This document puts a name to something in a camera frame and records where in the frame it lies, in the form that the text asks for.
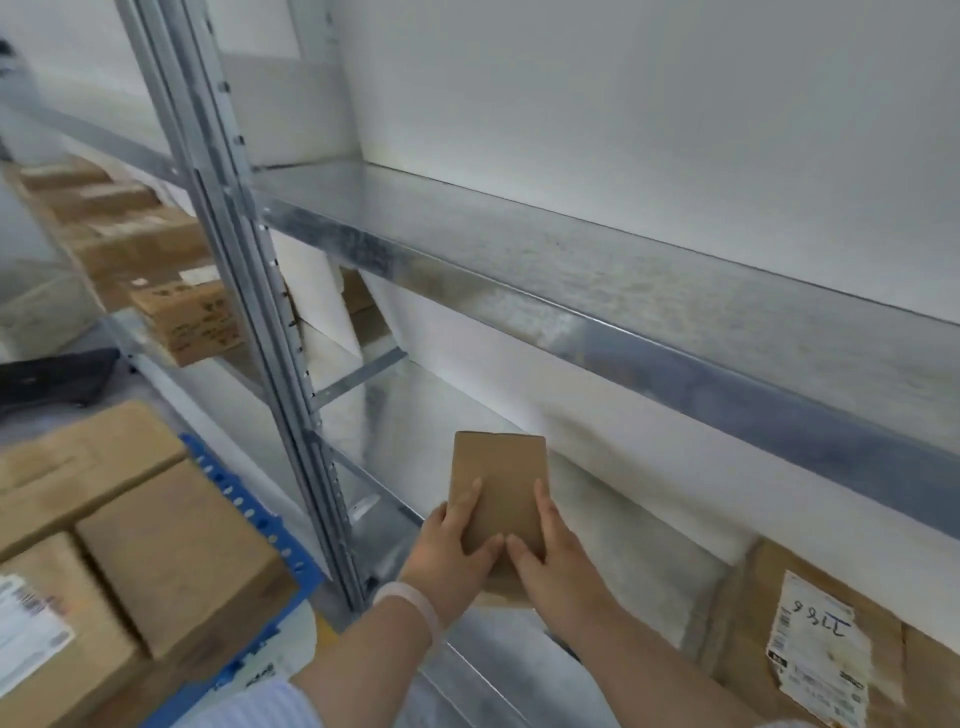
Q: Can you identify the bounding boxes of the small plain cardboard box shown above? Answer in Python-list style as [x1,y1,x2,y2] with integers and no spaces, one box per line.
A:
[447,431,550,609]

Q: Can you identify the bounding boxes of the person's right forearm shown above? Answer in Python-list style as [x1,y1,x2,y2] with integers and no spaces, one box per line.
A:
[558,599,766,728]

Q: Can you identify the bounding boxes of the person's left forearm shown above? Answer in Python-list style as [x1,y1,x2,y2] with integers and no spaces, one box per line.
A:
[288,588,444,728]

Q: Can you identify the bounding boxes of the black platform trolley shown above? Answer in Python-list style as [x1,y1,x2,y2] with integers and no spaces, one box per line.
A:
[0,347,121,421]

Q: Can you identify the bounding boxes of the person's right hand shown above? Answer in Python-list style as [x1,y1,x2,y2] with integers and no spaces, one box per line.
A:
[506,478,625,646]

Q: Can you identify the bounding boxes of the brown box with label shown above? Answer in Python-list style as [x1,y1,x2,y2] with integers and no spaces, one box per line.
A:
[0,532,148,728]

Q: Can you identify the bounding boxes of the person's left hand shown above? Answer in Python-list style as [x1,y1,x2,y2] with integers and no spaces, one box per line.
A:
[397,478,506,630]

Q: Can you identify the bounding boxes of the translucent white bangle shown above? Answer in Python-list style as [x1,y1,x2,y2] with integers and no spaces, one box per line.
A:
[372,581,444,646]

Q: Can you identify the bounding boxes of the brown box printed square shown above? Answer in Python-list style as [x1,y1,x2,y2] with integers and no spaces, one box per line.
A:
[0,399,189,562]

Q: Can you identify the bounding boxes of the round white sticker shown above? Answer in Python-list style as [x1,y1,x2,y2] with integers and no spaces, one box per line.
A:
[217,599,318,699]

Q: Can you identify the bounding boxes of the light blue striped shirt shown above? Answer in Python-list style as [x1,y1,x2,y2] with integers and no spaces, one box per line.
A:
[168,678,819,728]

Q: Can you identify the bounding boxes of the blue tray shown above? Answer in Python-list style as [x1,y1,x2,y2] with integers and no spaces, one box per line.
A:
[161,433,325,728]

